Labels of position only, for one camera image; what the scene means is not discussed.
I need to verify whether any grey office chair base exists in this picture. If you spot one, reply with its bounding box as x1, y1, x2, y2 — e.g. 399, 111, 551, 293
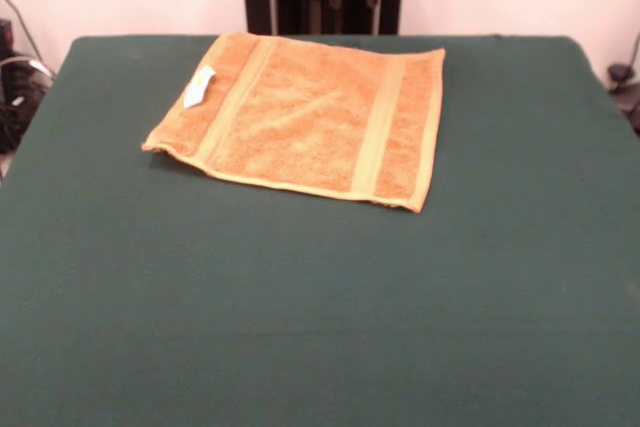
607, 31, 640, 136

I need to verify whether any dark green table cloth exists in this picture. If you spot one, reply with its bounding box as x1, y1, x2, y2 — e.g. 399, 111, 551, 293
0, 35, 640, 427

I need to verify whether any tan terry towel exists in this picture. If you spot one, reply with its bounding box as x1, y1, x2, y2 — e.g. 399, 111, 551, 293
141, 31, 447, 213

